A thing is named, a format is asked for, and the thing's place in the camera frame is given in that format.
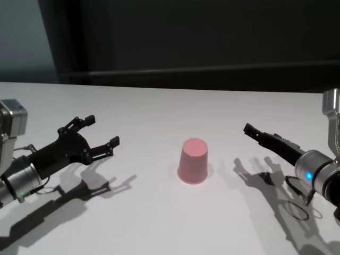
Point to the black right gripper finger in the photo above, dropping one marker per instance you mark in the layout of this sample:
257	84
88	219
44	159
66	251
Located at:
253	132
285	140

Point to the pink plastic cup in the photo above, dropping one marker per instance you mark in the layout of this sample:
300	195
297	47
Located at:
194	162

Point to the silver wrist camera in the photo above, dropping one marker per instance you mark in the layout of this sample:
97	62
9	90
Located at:
333	119
10	125

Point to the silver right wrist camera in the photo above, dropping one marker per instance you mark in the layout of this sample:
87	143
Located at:
333	119

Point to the dark lower horizontal rail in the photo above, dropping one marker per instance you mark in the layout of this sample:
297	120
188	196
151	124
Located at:
212	74

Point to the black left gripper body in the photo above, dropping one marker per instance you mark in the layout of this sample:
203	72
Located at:
61	151

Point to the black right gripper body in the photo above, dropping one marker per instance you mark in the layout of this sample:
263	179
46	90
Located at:
284	151

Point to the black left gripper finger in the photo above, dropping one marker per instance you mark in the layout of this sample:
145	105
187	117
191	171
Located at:
105	150
81	122

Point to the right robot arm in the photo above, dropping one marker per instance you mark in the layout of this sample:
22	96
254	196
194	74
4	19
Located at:
318	170

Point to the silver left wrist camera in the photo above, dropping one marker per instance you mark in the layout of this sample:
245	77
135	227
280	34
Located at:
10	125

